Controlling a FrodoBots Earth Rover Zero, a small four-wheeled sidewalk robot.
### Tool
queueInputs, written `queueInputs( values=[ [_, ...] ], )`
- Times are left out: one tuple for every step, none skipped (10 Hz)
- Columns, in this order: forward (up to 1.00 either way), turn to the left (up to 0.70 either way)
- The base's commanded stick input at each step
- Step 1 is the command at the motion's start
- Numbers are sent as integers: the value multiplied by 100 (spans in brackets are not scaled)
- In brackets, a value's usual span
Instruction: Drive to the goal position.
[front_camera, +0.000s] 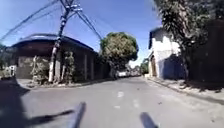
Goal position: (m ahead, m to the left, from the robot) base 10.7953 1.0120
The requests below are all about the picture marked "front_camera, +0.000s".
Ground grey asphalt road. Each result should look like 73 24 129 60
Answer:
0 75 224 128

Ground bushes by building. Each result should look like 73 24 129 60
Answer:
29 50 76 85

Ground utility pole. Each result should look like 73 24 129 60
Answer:
47 0 83 84

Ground large dark tree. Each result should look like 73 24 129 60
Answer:
153 0 224 83

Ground raised pavement with kerb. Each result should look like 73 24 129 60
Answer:
143 75 224 105

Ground round green tree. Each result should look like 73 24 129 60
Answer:
99 31 140 79

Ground dark wall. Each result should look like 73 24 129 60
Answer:
188 19 224 84

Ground overhead wires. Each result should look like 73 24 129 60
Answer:
0 0 104 43

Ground white building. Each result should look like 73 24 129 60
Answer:
147 27 186 81

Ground robot's own part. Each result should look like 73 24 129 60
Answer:
139 112 158 128
70 101 87 128

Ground white vehicle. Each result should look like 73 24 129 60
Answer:
117 70 129 79

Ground dark building with curved roof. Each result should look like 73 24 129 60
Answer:
9 33 111 83

